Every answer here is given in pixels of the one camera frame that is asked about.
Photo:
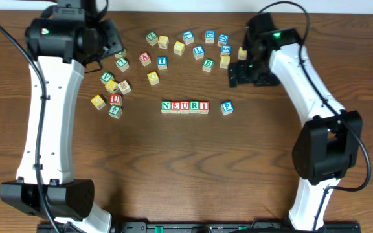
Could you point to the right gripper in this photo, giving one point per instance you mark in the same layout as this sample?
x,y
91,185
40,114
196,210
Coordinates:
x,y
233,76

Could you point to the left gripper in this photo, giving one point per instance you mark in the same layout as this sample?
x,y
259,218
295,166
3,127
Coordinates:
x,y
113,39

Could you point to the yellow S block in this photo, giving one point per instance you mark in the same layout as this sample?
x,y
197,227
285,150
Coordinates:
x,y
225,61

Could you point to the blue P block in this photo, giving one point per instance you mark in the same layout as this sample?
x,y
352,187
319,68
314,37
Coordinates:
x,y
227,107

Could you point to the red I block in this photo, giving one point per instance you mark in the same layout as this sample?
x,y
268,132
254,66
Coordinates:
x,y
203,107

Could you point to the green R block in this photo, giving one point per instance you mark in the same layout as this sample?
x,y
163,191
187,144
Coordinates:
x,y
194,107

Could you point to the red u block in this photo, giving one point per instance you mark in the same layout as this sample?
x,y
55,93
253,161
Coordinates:
x,y
115,99
184,107

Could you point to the red E block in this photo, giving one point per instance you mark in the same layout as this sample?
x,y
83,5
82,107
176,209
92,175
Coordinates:
x,y
175,107

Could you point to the green N block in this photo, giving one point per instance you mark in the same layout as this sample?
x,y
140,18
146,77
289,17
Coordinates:
x,y
166,107

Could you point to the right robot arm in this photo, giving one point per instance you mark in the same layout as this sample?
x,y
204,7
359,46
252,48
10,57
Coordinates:
x,y
327,145

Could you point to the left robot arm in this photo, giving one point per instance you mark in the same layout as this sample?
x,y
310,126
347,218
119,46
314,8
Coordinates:
x,y
60,44

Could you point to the green block upper left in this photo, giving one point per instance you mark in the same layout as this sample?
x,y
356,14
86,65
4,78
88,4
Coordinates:
x,y
122,54

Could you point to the yellow block right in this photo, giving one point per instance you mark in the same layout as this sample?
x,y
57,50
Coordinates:
x,y
242,54

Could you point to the green 7 block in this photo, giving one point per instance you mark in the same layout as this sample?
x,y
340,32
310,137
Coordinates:
x,y
122,64

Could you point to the blue 5 block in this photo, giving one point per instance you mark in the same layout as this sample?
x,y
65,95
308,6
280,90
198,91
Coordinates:
x,y
225,50

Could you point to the green V block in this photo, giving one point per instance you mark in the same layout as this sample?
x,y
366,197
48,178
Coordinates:
x,y
106,77

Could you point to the red A block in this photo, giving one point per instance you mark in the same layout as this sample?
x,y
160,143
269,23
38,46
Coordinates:
x,y
145,58

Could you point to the green B block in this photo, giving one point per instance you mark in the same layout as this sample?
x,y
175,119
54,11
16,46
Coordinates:
x,y
208,65

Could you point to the blue D block tilted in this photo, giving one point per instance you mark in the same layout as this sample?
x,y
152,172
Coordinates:
x,y
222,40

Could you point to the green Z block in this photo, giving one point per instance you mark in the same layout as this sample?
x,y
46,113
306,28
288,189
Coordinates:
x,y
152,38

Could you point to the yellow block beside V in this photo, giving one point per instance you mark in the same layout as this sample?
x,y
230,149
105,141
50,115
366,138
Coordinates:
x,y
112,86

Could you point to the plain wooden picture block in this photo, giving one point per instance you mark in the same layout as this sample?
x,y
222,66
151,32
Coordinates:
x,y
124,87

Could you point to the yellow block top left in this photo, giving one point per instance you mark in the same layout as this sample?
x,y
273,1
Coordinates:
x,y
163,42

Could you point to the blue L block middle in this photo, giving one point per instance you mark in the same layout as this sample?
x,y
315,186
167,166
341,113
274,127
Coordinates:
x,y
198,52

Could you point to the blue l block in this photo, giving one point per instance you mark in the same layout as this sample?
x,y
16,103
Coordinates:
x,y
198,52
188,37

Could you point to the yellow block centre low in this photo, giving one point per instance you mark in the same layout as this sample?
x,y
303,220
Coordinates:
x,y
153,78

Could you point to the blue T block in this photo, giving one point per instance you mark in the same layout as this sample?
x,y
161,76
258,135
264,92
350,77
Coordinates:
x,y
162,63

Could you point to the yellow block far left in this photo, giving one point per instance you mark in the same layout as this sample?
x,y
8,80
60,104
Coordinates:
x,y
98,102

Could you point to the yellow block centre top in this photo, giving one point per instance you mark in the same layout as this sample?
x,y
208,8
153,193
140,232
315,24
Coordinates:
x,y
179,48

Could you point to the blue L block top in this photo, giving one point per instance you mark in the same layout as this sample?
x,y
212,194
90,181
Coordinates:
x,y
188,37

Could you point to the green 4 block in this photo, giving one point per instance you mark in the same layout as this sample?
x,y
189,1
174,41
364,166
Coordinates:
x,y
115,111

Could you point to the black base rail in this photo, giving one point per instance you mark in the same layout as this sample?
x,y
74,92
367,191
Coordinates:
x,y
257,226

